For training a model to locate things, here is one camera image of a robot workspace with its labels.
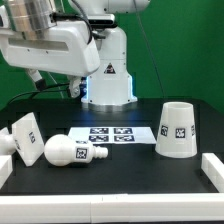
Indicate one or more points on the white lamp bulb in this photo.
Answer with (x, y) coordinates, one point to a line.
(61, 150)

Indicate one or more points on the black camera on stand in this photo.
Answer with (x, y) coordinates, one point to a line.
(100, 22)

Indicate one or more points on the white front rail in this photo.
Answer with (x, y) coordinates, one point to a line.
(112, 208)

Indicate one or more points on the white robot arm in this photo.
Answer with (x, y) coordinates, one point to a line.
(38, 35)

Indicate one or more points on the white left corner bracket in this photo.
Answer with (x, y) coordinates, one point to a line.
(5, 168)

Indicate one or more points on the paper sheet with markers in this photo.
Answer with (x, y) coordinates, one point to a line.
(113, 135)

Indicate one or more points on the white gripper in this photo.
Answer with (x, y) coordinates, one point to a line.
(64, 50)

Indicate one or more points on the white lamp base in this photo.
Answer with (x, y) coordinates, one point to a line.
(25, 138)

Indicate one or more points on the white lamp shade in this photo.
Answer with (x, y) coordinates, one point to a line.
(176, 136)

